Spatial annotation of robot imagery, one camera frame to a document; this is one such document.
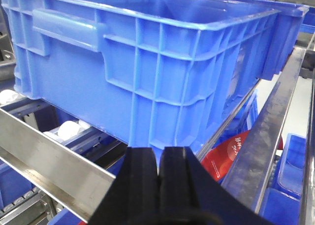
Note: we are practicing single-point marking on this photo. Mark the blue plastic bin near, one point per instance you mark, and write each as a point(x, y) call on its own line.
point(151, 73)

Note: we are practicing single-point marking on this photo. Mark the small blue tray lower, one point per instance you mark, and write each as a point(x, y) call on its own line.
point(290, 176)

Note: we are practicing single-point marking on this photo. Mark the metal rack rail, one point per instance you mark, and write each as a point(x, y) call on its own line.
point(249, 175)

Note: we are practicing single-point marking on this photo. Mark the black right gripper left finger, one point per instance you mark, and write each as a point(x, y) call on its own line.
point(132, 199)

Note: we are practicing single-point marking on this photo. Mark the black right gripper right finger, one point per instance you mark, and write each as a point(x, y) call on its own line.
point(192, 196)

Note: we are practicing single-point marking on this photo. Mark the blue plastic bin behind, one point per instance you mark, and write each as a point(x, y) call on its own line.
point(285, 32)

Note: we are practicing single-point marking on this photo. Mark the steel angle bar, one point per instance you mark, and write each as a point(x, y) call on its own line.
point(72, 180)

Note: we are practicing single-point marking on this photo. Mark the red packet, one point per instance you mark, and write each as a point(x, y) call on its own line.
point(219, 160)

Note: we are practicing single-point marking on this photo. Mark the blue plastic bin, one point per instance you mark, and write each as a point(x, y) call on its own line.
point(151, 73)
point(285, 32)

